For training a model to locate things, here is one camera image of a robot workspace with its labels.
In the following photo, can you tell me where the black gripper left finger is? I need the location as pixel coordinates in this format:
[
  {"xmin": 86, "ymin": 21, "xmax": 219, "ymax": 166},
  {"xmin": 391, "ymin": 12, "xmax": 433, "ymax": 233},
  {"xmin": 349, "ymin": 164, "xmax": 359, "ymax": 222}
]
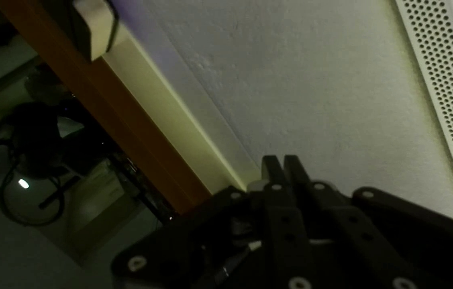
[{"xmin": 111, "ymin": 155, "xmax": 306, "ymax": 289}]

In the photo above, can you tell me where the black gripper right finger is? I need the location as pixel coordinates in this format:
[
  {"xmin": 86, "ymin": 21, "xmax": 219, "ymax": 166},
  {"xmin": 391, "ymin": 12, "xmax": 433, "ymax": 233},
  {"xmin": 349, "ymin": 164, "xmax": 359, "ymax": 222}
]
[{"xmin": 285, "ymin": 155, "xmax": 453, "ymax": 289}]

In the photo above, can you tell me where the large dark hardcover book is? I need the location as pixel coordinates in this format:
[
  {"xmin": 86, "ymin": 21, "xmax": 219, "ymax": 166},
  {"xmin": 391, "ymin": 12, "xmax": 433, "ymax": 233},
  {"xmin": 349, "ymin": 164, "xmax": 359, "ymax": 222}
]
[{"xmin": 49, "ymin": 0, "xmax": 119, "ymax": 63}]

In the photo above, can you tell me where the white slatted radiator cover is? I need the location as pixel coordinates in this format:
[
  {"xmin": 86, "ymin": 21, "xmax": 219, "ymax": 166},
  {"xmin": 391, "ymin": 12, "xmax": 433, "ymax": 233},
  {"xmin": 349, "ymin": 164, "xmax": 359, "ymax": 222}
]
[{"xmin": 394, "ymin": 0, "xmax": 453, "ymax": 232}]

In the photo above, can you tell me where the brown wooden window frame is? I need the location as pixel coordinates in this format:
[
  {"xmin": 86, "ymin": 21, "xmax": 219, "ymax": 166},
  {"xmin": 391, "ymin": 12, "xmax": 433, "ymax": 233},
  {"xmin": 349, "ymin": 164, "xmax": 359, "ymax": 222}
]
[{"xmin": 0, "ymin": 0, "xmax": 214, "ymax": 217}]

